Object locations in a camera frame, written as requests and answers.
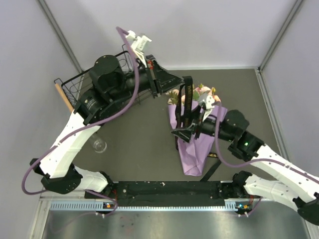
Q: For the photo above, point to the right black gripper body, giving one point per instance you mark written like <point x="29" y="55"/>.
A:
<point x="195" y="126"/>

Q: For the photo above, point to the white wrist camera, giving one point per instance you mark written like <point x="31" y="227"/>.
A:
<point x="207" y="104"/>
<point x="138" y="43"/>

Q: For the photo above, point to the black wire basket wooden handles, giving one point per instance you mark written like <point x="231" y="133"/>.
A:
<point x="72" y="89"/>

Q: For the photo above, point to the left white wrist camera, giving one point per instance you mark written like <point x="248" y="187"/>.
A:
<point x="138" y="43"/>

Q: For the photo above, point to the clear glass vase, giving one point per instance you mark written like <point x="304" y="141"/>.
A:
<point x="98" y="144"/>

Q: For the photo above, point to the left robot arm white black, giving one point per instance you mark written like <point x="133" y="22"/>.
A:
<point x="112" y="89"/>

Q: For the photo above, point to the black ribbon gold lettering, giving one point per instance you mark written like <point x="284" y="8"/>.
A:
<point x="185" y="102"/>

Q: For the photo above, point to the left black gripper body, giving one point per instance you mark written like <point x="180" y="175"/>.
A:
<point x="154" y="80"/>

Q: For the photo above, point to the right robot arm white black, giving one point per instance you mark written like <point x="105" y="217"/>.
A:
<point x="292" y="187"/>

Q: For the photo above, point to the purple wrapping paper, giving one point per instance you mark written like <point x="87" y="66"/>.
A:
<point x="193" y="155"/>

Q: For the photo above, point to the grey slotted cable duct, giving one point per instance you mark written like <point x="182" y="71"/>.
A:
<point x="104" y="206"/>

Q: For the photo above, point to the pink flower bouquet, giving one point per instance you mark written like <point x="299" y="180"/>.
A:
<point x="197" y="92"/>

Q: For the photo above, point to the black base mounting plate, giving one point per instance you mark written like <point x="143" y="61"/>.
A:
<point x="132" y="189"/>

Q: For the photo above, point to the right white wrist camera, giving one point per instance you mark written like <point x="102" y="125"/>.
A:
<point x="207" y="104"/>

